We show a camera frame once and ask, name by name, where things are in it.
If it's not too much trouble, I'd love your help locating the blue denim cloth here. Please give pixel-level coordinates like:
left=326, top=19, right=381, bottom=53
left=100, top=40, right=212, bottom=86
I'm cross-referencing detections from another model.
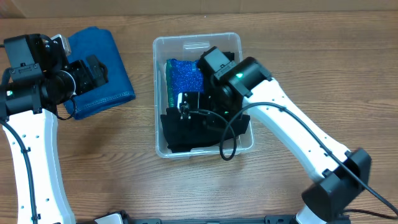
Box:
left=63, top=27, right=136, bottom=120

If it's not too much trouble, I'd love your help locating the black cloth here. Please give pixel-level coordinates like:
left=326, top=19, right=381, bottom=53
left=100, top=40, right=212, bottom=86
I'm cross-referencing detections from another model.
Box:
left=223, top=52, right=235, bottom=61
left=160, top=108, right=250, bottom=153

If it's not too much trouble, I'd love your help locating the blue glitter cloth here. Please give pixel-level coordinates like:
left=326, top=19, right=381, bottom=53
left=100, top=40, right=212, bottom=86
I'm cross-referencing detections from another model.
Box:
left=165, top=58, right=204, bottom=107

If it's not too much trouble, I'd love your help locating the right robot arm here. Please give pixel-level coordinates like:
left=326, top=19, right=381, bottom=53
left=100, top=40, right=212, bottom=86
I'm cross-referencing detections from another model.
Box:
left=161, top=47, right=371, bottom=223

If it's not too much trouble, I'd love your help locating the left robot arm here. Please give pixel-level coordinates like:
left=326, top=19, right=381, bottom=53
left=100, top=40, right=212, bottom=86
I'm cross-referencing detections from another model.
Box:
left=1, top=34, right=108, bottom=223

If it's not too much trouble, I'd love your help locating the clear plastic container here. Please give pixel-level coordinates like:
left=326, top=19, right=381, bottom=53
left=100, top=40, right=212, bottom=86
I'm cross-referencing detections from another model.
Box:
left=152, top=32, right=243, bottom=159

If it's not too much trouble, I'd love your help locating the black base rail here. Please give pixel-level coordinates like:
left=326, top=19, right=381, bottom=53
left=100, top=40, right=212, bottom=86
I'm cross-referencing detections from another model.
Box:
left=77, top=211, right=351, bottom=224

